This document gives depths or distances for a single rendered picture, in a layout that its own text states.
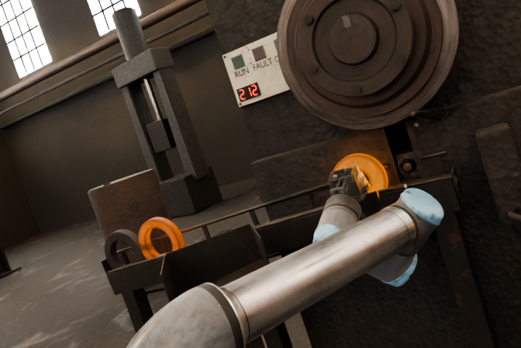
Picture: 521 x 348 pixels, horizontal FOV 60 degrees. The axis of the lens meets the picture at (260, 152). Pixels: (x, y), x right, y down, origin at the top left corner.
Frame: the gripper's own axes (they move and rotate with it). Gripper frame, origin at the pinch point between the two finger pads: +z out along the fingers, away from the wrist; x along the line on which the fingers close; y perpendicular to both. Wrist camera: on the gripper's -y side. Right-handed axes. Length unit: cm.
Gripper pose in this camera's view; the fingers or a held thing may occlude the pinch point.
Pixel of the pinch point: (357, 174)
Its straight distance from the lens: 132.8
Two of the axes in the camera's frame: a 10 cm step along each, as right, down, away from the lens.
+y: -4.1, -8.5, -3.2
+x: -8.5, 2.5, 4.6
